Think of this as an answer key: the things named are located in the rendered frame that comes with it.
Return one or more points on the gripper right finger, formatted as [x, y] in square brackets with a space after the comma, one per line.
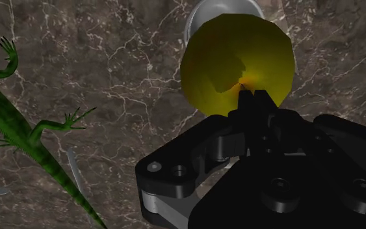
[344, 136]

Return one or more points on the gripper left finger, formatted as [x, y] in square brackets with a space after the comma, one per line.
[173, 158]

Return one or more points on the grey knife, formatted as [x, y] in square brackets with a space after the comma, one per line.
[75, 169]

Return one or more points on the silver metal bowl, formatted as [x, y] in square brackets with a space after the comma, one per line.
[211, 9]

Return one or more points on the green toy lizard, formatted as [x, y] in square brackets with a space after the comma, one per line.
[2, 114]

